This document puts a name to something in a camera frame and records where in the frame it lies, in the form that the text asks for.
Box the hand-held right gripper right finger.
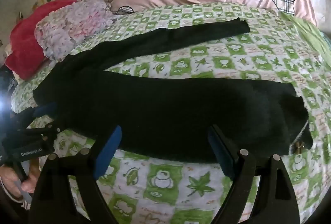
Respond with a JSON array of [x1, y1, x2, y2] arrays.
[[207, 124, 306, 224]]

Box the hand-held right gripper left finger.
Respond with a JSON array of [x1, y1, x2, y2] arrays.
[[30, 124, 123, 224]]

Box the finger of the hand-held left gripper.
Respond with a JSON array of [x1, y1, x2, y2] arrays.
[[24, 122, 62, 142], [10, 102, 58, 126]]

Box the black pants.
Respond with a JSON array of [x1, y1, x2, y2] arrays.
[[32, 19, 313, 164]]

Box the person's left hand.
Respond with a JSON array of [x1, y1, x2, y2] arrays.
[[0, 162, 39, 204]]

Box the red cloth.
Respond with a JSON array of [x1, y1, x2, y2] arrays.
[[5, 0, 78, 81]]

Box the floral white pink pillow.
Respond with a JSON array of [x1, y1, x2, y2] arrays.
[[34, 0, 122, 60]]

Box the green checked bed sheet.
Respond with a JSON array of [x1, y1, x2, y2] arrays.
[[10, 3, 331, 224]]

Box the plain green cloth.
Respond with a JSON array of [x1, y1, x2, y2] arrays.
[[278, 11, 331, 69]]

